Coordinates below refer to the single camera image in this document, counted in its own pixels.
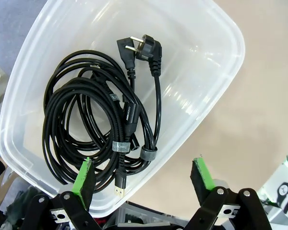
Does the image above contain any black cord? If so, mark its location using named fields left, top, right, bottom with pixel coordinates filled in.
left=42, top=91, right=116, bottom=192

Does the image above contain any thin black cable grey tie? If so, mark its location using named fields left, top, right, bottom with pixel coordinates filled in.
left=48, top=62, right=140, bottom=168

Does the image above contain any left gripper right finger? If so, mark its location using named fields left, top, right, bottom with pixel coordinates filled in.
left=184, top=155, right=272, bottom=230

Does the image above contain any clear plastic storage container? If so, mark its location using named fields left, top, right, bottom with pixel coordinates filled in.
left=0, top=0, right=246, bottom=218

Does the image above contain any black power cord velcro tie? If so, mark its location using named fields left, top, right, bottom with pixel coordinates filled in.
left=42, top=34, right=164, bottom=192

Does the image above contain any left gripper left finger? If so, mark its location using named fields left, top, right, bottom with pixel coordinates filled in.
left=20, top=157, right=104, bottom=230

